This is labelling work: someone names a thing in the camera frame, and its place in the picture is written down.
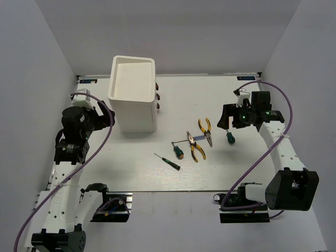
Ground white drawer cabinet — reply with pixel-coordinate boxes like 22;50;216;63
108;56;158;133

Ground yellow combination pliers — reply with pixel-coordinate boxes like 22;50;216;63
198;118;213;147

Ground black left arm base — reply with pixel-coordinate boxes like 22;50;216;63
91;192;133;223

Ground blue left table label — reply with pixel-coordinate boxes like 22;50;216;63
79;79;98;84

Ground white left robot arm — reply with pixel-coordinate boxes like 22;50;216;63
31;100;115;251

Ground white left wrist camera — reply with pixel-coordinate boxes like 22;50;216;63
69;88;93;110

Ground green stubby phillips screwdriver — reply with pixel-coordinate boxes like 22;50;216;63
171;142;184;160

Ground black precision screwdriver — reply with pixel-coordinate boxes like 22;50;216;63
155;153;181;171

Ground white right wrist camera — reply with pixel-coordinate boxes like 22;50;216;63
234;88;250;108

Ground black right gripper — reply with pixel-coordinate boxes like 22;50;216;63
217;102;256;130

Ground yellow needle-nose pliers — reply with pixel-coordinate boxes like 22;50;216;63
186;131;206;163

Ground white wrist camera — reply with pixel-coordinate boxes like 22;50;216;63
234;88;250;108
69;88;93;110

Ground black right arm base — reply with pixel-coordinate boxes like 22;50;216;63
213;182;270;224

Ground blue right table label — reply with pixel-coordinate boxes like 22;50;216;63
237;76;256;81

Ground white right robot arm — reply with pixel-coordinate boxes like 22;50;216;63
217;89;319;211

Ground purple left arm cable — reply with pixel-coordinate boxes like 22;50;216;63
13;92;116;252

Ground blue handled screwdriver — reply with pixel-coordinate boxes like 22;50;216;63
172;134;207;145

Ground blue table label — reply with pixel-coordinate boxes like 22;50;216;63
79;79;98;84
237;76;256;81

